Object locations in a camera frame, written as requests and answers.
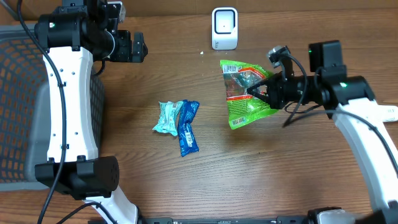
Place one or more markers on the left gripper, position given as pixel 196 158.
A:
pixel 126 54

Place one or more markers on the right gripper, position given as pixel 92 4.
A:
pixel 275 94

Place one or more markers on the green snack bag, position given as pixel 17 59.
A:
pixel 243 108

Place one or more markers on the teal snack packet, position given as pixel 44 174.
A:
pixel 167 118

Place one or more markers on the blue snack packet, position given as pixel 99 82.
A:
pixel 186 136

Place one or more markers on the white cosmetic tube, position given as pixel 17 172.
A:
pixel 388 113

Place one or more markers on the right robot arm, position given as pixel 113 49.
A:
pixel 351 104

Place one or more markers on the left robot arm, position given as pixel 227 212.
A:
pixel 72 39

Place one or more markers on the white barcode scanner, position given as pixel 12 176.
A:
pixel 224 28

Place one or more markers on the grey plastic shopping basket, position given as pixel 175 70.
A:
pixel 18 109

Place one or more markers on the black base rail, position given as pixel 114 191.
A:
pixel 224 221

